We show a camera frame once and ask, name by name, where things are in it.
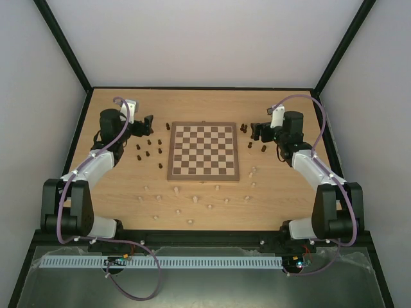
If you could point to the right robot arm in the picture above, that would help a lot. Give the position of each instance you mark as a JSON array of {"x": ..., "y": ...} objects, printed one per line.
[{"x": 338, "y": 206}]

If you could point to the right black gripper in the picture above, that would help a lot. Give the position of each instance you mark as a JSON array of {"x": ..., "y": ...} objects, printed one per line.
[{"x": 261, "y": 131}]

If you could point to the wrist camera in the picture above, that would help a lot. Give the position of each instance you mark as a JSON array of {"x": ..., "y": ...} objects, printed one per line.
[
  {"x": 128, "y": 110},
  {"x": 277, "y": 115}
]

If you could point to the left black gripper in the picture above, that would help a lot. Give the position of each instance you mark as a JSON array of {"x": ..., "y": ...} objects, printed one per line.
[{"x": 148, "y": 130}]

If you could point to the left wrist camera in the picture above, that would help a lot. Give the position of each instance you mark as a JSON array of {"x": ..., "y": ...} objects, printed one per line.
[{"x": 128, "y": 110}]

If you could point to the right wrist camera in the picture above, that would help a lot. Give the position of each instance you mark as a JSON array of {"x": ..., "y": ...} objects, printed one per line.
[{"x": 277, "y": 115}]

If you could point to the black frame rail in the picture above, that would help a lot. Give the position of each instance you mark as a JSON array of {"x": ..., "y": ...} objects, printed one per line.
[{"x": 262, "y": 241}]

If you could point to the wooden chess board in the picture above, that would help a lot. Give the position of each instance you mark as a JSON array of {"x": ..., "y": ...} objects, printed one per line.
[{"x": 203, "y": 152}]

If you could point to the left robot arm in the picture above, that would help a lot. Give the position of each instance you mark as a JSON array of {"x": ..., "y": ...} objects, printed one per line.
[{"x": 66, "y": 201}]

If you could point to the white slotted cable duct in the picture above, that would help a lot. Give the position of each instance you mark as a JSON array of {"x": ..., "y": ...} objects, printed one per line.
[{"x": 144, "y": 262}]

